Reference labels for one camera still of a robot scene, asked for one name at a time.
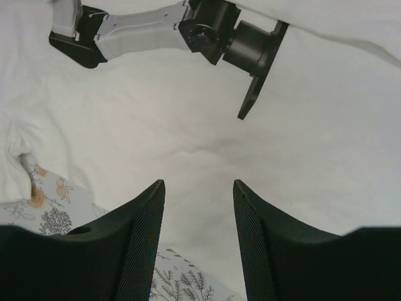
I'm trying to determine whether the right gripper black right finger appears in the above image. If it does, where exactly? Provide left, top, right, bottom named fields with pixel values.
left=233, top=180, right=400, bottom=300

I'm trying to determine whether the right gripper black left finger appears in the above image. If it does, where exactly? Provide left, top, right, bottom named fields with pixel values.
left=1, top=180, right=165, bottom=300

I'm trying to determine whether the white t shirt robot print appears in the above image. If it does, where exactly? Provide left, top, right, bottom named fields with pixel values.
left=1, top=1, right=400, bottom=294

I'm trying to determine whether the floral table cloth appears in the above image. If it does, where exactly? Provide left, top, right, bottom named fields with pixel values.
left=1, top=154, right=242, bottom=300

